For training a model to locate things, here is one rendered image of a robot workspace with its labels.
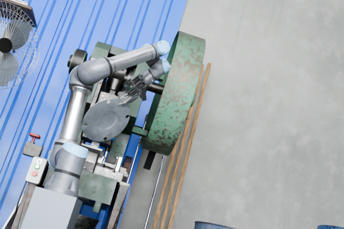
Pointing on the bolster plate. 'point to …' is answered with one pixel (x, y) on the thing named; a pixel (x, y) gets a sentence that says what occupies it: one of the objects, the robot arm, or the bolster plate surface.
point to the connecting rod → (115, 82)
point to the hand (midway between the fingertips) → (120, 102)
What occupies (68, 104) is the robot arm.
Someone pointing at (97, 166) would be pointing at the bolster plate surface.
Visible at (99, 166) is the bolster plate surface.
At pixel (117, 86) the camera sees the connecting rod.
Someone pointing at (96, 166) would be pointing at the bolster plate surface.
